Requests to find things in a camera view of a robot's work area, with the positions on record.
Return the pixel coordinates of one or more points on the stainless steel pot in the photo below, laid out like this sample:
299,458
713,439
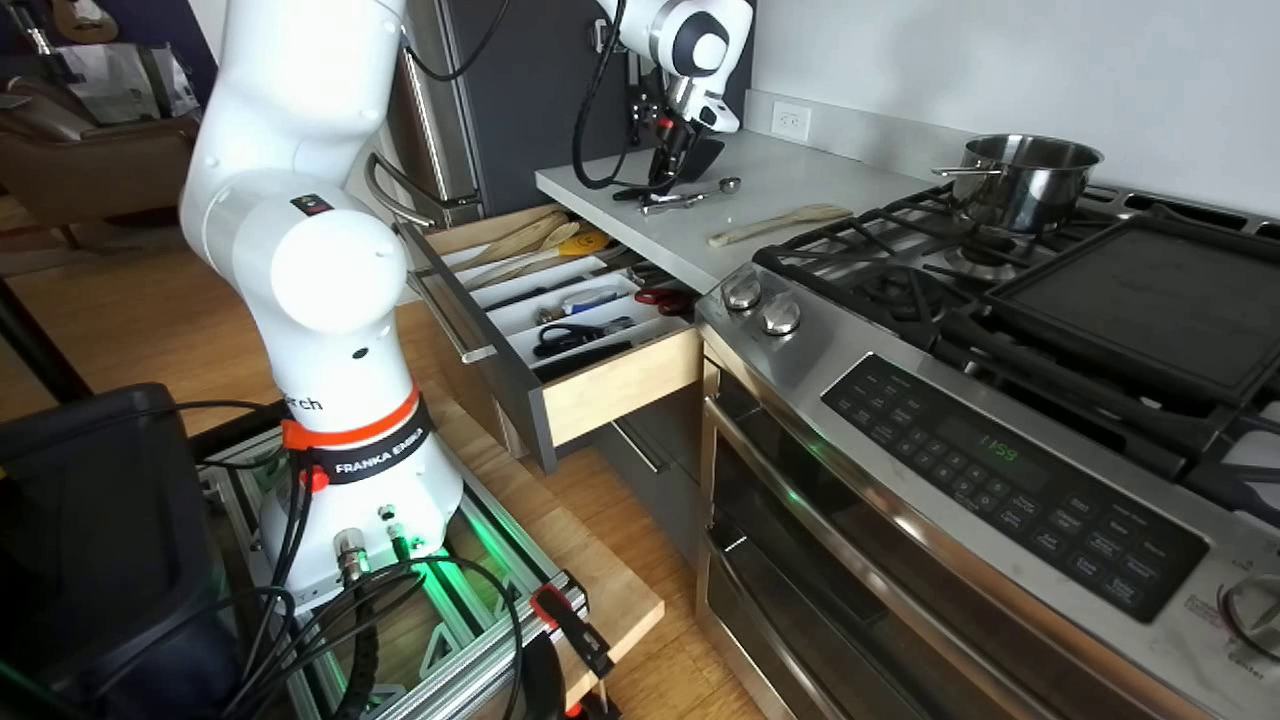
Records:
1023,181

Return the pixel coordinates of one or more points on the cream wooden utensil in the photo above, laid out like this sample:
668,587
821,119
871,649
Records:
798,216

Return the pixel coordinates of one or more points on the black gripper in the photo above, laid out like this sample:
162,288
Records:
680,152

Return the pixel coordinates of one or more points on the black handled scissors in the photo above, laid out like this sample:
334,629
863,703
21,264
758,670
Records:
564,336

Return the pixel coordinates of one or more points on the black griddle plate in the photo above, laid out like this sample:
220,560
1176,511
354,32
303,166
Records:
1187,309

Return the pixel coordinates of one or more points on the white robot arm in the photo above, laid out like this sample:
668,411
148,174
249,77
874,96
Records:
265,201

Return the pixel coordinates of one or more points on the black box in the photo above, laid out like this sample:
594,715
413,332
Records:
105,560

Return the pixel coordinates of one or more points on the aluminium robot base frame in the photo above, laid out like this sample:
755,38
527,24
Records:
372,613

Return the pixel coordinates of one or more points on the silver ice cream scoop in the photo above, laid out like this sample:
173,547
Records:
691,198

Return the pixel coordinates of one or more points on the white plastic utensil tray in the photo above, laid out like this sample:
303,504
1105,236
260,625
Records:
517,299

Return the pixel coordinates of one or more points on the wooden kitchen drawer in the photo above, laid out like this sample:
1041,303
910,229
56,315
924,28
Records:
534,413

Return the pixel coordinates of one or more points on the stainless steel gas stove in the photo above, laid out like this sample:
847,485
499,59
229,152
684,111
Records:
924,512

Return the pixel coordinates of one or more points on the stainless steel refrigerator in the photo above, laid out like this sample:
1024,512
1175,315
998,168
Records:
428,166

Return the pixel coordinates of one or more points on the white wall outlet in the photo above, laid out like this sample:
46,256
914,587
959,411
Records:
791,121

